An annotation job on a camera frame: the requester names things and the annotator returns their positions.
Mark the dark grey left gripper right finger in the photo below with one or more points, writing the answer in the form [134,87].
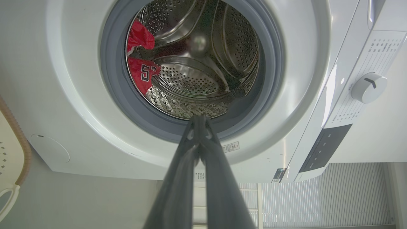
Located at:
[222,194]

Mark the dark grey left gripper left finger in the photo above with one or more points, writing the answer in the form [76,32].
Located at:
[176,194]

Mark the cream laundry basket brown rim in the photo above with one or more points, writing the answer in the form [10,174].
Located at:
[9,159]

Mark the grey rubber door gasket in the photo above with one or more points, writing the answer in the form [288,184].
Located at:
[117,86]

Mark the red jersey with number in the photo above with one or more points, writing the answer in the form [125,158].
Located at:
[142,71]

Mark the white front-load washing machine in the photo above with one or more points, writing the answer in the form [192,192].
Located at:
[79,111]

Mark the stainless steel perforated drum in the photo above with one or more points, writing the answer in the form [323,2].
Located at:
[203,63]

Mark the white program dial knob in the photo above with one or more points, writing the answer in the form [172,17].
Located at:
[368,87]

